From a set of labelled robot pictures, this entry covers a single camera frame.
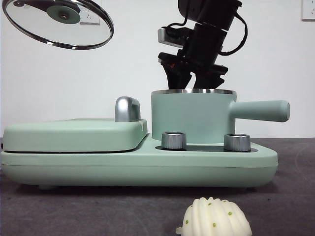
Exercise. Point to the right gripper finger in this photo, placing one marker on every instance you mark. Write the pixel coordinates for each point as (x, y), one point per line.
(208, 81)
(177, 78)

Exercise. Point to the glass pot lid green knob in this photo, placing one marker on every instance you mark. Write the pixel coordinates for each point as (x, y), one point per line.
(62, 14)

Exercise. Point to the ridged white bun green dots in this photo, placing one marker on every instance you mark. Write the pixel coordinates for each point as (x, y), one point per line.
(216, 218)

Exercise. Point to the silver control knob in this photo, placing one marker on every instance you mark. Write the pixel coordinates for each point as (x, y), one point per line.
(236, 142)
(173, 141)

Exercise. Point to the mint green breakfast machine base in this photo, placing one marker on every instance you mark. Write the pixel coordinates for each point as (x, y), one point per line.
(147, 169)

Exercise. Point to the mint green griddle lid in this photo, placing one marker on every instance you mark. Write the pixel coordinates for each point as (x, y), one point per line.
(73, 137)

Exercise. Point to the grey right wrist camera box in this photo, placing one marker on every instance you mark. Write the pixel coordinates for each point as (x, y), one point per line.
(163, 37)

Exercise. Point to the white wall socket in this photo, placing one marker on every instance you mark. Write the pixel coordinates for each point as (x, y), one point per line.
(308, 11)
(100, 3)

